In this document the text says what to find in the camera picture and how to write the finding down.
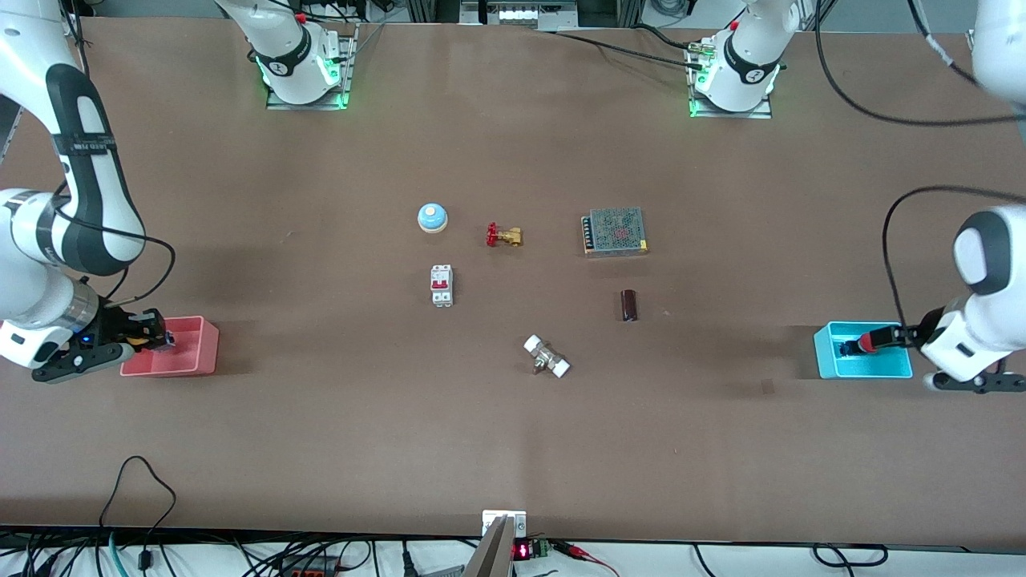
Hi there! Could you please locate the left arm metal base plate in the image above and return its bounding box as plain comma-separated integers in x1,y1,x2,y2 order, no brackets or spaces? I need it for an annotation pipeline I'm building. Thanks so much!
688,42,774,120

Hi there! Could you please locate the black cable pair on table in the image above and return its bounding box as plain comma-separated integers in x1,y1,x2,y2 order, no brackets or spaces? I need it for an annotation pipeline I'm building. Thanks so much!
551,22,708,70

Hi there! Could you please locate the black coiled cable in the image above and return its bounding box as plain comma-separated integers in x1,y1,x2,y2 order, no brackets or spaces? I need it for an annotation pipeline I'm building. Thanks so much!
812,543,889,568

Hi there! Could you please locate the pink plastic box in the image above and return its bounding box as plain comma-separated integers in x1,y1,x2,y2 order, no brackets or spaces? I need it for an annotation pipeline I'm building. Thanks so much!
120,316,220,377

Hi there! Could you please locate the white mounting plate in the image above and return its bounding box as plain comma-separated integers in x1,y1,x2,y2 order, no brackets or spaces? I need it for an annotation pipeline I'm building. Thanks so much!
482,510,528,539

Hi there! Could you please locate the metal mesh power supply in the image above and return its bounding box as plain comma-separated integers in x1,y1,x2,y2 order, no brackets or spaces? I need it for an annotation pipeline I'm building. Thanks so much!
582,207,649,257

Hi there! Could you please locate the white steel pipe fitting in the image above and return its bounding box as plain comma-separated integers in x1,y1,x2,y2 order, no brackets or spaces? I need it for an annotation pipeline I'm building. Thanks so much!
523,335,572,379

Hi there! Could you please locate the black looped cable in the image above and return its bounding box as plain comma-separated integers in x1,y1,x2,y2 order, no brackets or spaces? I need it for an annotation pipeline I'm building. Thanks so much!
99,456,178,554

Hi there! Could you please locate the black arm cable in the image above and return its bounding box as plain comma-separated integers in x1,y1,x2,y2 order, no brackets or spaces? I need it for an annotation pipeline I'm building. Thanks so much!
53,180,176,310
815,0,1026,329

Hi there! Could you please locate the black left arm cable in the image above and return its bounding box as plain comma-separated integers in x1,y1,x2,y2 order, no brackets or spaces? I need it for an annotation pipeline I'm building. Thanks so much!
815,0,1026,329

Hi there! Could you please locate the cyan plastic box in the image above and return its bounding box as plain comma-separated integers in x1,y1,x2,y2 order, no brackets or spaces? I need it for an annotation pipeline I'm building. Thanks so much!
814,321,914,380

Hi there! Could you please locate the aluminium frame with white device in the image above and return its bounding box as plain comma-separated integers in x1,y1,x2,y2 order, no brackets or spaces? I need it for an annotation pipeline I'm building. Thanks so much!
458,0,580,31

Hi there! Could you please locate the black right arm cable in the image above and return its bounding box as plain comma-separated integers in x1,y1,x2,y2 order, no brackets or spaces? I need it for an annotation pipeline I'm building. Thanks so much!
53,180,176,310

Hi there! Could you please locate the red clip lead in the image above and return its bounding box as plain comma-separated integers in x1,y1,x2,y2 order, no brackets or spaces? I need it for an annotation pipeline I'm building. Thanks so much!
555,541,620,577

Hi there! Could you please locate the grey metal bracket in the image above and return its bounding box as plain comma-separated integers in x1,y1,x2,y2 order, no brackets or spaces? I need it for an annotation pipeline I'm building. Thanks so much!
463,516,515,577

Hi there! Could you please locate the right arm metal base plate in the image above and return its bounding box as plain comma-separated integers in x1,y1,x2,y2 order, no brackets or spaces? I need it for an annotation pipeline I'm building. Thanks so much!
265,24,358,111

